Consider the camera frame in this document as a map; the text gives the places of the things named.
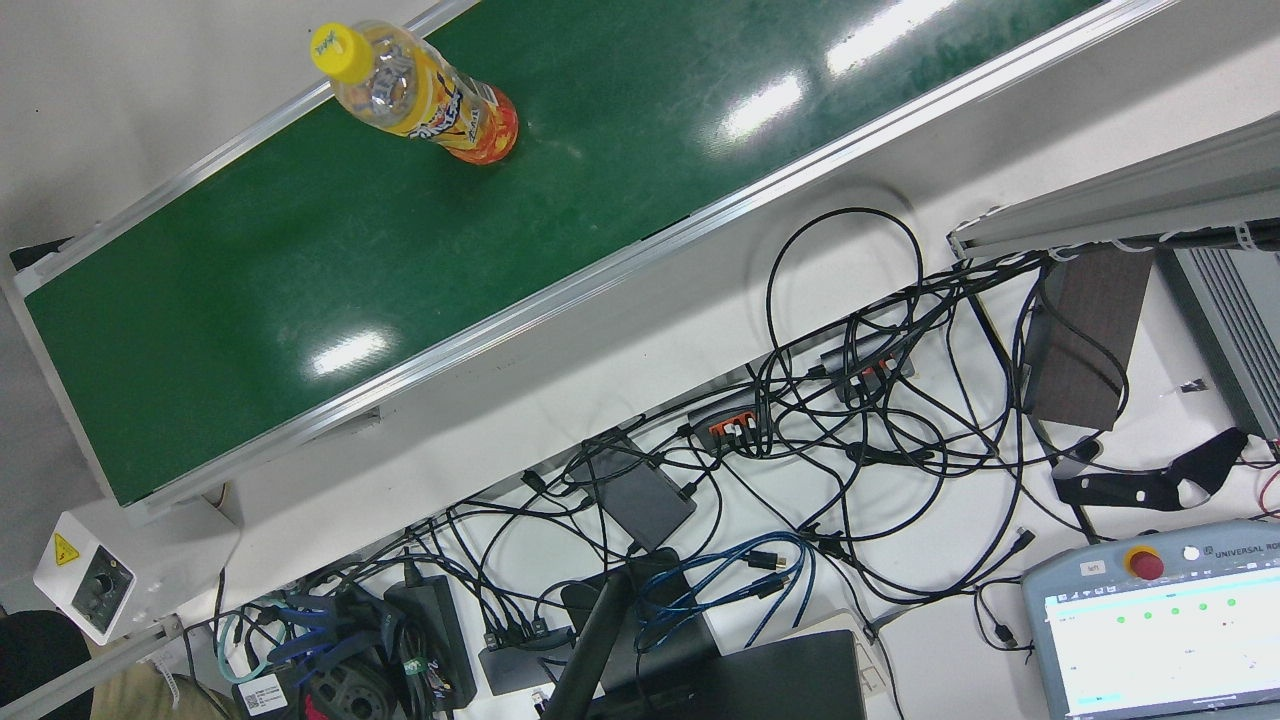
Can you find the yellow orange drink bottle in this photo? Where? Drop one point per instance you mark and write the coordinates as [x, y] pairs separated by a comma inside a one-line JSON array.
[[440, 100]]

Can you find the USB hub with orange ports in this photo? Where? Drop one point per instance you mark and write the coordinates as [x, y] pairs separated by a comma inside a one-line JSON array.
[[722, 408]]

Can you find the black flat box device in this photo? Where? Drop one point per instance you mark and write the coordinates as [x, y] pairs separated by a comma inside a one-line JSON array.
[[640, 495]]

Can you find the grey USB hub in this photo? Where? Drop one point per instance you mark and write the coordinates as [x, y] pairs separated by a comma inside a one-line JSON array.
[[860, 355]]

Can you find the green belt conveyor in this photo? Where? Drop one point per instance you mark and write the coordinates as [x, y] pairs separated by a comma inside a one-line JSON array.
[[400, 250]]

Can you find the small black port hub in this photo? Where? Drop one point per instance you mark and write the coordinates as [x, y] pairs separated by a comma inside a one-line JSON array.
[[515, 665]]

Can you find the black power adapter brick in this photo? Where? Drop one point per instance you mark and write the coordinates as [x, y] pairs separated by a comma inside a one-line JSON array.
[[430, 630]]

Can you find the black computer monitor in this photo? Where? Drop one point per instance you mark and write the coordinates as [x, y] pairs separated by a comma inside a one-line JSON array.
[[790, 680]]

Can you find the black round metal part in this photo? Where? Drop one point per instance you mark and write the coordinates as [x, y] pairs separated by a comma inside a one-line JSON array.
[[350, 690]]

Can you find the brown wooden block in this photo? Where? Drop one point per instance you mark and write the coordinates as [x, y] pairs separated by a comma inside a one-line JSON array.
[[1090, 340]]

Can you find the white labelled small box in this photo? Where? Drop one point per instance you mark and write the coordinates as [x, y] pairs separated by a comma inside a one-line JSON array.
[[262, 695]]

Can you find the small black clip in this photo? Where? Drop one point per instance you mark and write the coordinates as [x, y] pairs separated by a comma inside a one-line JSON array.
[[1192, 385]]

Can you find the Universal Robots teach pendant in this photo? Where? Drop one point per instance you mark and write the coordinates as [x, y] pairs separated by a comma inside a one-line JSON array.
[[1150, 650]]

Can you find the white conveyor control box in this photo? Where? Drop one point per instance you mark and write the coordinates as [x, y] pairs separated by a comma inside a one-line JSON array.
[[100, 590]]

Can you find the finned metal power supply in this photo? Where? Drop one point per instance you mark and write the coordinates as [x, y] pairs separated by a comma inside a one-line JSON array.
[[1240, 320]]

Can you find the aluminium profile post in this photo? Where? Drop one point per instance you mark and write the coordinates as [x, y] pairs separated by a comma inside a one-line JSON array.
[[1120, 205]]

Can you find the black flat metal bracket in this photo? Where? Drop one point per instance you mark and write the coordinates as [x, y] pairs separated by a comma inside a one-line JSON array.
[[1130, 490]]

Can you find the aluminium frame rail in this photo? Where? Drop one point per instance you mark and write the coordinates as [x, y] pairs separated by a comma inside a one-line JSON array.
[[100, 668]]

